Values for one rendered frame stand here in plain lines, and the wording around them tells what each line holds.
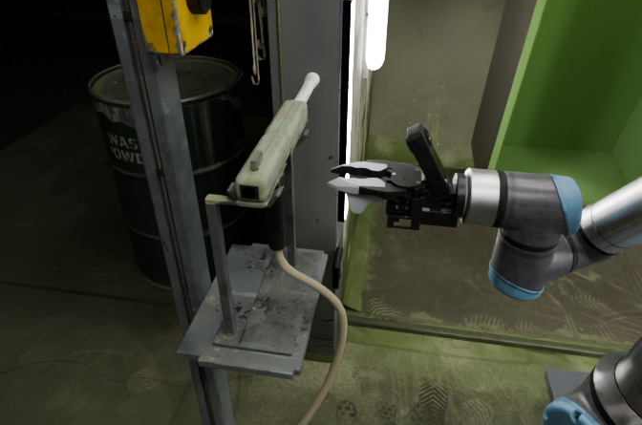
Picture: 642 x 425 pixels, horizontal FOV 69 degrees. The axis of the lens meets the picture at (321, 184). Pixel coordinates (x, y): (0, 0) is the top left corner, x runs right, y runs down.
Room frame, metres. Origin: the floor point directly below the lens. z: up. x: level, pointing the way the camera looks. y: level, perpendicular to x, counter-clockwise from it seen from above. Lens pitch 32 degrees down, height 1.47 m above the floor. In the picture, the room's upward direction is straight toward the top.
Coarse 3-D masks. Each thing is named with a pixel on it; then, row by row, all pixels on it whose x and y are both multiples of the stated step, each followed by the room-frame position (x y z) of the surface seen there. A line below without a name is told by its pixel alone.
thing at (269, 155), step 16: (304, 80) 1.01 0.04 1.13; (304, 96) 0.89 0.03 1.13; (288, 112) 0.78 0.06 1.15; (304, 112) 0.81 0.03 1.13; (272, 128) 0.72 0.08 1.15; (288, 128) 0.72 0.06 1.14; (272, 144) 0.65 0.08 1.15; (288, 144) 0.68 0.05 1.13; (256, 160) 0.58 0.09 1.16; (272, 160) 0.60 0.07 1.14; (240, 176) 0.56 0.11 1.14; (256, 176) 0.56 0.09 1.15; (272, 176) 0.58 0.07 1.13; (240, 192) 0.55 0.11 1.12; (256, 192) 0.54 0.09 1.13; (272, 192) 0.58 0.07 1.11; (272, 208) 0.65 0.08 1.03; (272, 224) 0.65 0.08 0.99; (272, 240) 0.65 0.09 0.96
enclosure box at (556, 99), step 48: (528, 0) 1.47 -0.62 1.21; (576, 0) 1.72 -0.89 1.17; (624, 0) 1.70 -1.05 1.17; (528, 48) 1.42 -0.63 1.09; (576, 48) 1.75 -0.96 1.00; (624, 48) 1.73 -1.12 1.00; (528, 96) 1.81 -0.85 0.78; (576, 96) 1.78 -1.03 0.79; (624, 96) 1.76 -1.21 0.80; (480, 144) 1.71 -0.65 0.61; (528, 144) 1.85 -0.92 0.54; (576, 144) 1.82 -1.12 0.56; (624, 144) 1.73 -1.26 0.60
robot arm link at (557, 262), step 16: (496, 240) 0.61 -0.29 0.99; (512, 240) 0.57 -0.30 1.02; (560, 240) 0.61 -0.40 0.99; (496, 256) 0.60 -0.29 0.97; (512, 256) 0.57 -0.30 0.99; (528, 256) 0.56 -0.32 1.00; (544, 256) 0.56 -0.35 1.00; (560, 256) 0.58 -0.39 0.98; (496, 272) 0.58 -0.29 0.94; (512, 272) 0.56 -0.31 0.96; (528, 272) 0.56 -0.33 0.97; (544, 272) 0.56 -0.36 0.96; (560, 272) 0.58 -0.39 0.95; (496, 288) 0.58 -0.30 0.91; (512, 288) 0.56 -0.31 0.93; (528, 288) 0.56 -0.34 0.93
